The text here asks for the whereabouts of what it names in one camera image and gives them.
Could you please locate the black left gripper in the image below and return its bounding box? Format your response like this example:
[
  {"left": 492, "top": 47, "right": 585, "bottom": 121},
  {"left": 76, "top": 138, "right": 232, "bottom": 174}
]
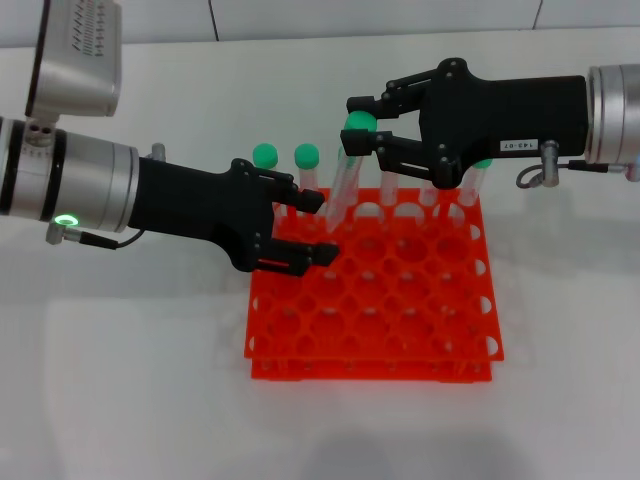
[{"left": 127, "top": 157, "right": 342, "bottom": 279}]

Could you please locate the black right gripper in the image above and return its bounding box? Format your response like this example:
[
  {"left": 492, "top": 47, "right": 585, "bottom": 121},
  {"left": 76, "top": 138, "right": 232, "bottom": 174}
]
[{"left": 338, "top": 56, "right": 590, "bottom": 191}]

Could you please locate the orange test tube rack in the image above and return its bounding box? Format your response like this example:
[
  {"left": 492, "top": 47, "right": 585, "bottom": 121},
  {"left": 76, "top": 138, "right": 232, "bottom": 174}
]
[{"left": 243, "top": 187, "right": 505, "bottom": 385}]

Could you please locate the right arm cable with connector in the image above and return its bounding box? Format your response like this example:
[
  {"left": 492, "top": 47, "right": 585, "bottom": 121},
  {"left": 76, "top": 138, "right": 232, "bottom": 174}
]
[{"left": 515, "top": 139, "right": 640, "bottom": 190}]

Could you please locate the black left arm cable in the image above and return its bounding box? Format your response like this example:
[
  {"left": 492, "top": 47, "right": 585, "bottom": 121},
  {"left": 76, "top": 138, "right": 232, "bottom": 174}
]
[{"left": 45, "top": 222, "right": 146, "bottom": 250}]

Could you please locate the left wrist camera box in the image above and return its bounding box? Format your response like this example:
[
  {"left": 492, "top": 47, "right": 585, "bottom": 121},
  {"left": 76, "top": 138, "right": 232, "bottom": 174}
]
[{"left": 24, "top": 0, "right": 124, "bottom": 119}]

